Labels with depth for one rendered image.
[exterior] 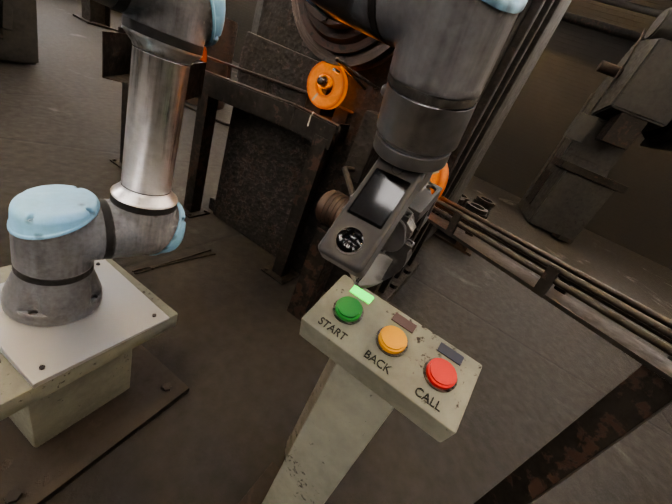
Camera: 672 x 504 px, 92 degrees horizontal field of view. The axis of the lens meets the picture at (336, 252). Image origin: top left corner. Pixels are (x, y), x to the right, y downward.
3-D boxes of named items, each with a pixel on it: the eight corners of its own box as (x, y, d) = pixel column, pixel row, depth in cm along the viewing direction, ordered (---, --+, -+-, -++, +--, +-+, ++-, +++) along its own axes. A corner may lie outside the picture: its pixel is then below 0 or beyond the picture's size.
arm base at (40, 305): (18, 339, 56) (15, 297, 51) (-12, 284, 61) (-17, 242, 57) (115, 309, 68) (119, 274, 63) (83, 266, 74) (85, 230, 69)
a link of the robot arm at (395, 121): (458, 121, 23) (363, 80, 26) (434, 175, 26) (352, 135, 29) (488, 95, 28) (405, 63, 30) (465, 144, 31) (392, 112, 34)
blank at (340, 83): (331, 51, 115) (326, 49, 112) (356, 86, 114) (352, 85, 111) (304, 86, 123) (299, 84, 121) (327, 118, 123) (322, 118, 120)
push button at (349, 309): (343, 297, 50) (346, 290, 49) (365, 312, 49) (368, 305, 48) (328, 314, 48) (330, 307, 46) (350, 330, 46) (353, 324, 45)
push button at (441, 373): (430, 356, 45) (435, 351, 44) (456, 374, 44) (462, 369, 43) (418, 379, 43) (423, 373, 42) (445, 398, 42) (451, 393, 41)
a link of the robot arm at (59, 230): (4, 242, 58) (-2, 175, 52) (94, 237, 69) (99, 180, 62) (16, 286, 53) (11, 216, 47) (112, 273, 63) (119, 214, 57)
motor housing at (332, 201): (296, 295, 143) (339, 185, 117) (337, 324, 136) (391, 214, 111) (278, 308, 132) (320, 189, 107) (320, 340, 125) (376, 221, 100)
